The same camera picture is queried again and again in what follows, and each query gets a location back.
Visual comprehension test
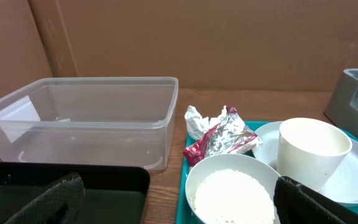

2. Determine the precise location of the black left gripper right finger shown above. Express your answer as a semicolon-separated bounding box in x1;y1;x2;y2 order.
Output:
273;176;358;224

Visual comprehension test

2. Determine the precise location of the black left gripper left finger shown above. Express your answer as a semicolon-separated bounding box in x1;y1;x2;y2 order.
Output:
3;172;85;223

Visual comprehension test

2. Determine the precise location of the grey bowl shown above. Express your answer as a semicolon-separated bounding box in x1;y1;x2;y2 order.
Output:
177;154;280;223

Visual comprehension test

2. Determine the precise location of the grey plate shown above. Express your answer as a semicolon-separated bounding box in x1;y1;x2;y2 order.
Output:
246;121;358;207

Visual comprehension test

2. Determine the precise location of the white rice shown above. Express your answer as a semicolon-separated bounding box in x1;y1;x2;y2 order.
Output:
194;169;275;224

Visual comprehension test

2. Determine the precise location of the black waste tray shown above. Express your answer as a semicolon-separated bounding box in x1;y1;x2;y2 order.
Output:
0;162;150;223

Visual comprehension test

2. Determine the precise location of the grey dishwasher rack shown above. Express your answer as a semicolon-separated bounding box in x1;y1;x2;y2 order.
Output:
324;68;358;139

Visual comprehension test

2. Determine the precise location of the clear plastic bin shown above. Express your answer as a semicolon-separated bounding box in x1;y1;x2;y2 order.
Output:
0;77;178;170

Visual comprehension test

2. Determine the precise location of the crumpled foil wrapper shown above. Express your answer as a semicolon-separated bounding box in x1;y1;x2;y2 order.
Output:
183;105;263;167

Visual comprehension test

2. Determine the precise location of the cardboard backdrop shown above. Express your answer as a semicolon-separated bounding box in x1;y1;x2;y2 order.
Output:
0;0;358;98

